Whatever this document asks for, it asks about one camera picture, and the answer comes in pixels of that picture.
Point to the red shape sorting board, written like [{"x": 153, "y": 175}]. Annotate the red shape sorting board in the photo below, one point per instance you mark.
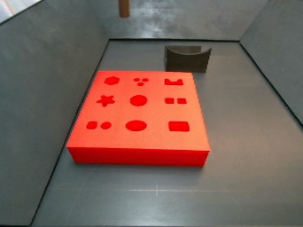
[{"x": 141, "y": 119}]

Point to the black curved peg holder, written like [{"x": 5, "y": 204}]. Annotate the black curved peg holder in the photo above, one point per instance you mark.
[{"x": 186, "y": 59}]

